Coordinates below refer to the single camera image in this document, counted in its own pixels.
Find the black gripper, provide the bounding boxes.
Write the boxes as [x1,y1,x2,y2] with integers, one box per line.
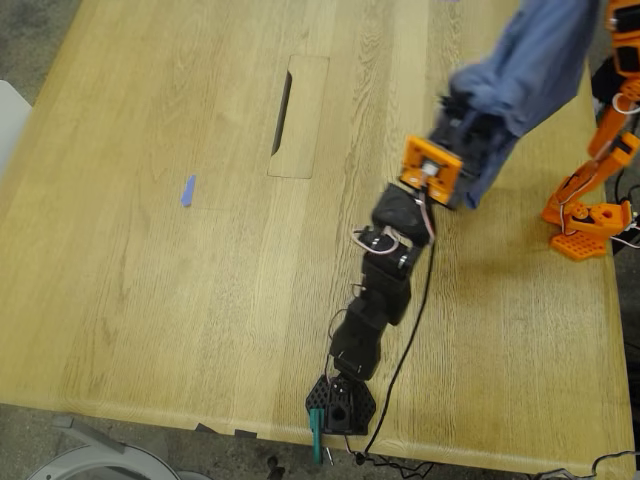
[428,94,507,175]

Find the blue printed T-shirt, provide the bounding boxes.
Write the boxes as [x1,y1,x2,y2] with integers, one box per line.
[446,0,601,210]

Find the person leg dark trousers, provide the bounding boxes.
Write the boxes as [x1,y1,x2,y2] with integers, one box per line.
[589,55,629,107]

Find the green table clamp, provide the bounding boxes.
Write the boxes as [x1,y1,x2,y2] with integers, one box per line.
[308,408,335,466]

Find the grey round chair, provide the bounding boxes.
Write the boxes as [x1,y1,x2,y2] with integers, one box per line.
[24,414,211,480]

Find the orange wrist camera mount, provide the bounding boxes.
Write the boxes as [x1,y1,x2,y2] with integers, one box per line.
[398,134,464,211]

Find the wooden cable cutout lid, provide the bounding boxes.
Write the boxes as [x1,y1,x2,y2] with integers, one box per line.
[266,53,331,180]

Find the long black camera cable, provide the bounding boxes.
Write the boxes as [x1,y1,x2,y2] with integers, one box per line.
[349,192,437,464]

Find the orange arm base cable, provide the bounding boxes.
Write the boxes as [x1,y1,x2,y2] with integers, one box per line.
[610,169,640,251]

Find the thin black base cable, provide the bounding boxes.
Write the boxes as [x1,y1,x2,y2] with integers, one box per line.
[343,433,436,480]

